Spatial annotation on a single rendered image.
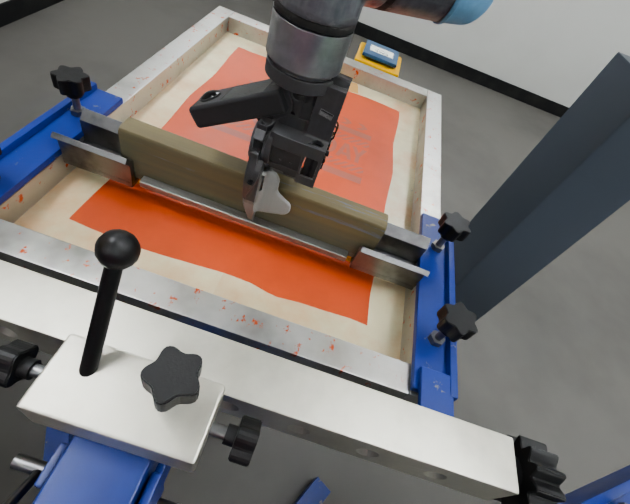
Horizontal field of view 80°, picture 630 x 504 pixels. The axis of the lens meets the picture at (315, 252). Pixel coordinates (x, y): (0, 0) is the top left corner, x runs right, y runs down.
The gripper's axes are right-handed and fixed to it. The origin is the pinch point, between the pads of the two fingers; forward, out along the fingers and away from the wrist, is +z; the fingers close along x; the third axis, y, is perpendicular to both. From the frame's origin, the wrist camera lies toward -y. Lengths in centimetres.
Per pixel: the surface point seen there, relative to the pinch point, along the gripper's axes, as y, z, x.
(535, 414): 129, 101, 40
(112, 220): -16.2, 5.3, -7.4
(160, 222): -10.9, 5.3, -5.0
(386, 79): 15, 2, 57
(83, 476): -0.9, -3.3, -34.8
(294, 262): 8.3, 5.3, -3.5
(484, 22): 99, 53, 367
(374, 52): 10, 4, 75
